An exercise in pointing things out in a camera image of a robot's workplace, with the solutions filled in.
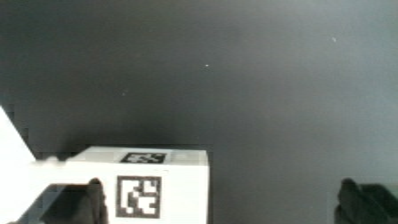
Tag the white square tabletop part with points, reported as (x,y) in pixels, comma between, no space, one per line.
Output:
(15,161)

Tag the white table leg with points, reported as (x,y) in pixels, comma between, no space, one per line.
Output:
(155,184)

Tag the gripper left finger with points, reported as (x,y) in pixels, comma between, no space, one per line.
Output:
(79,207)

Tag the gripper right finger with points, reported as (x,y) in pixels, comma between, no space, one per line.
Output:
(367,204)

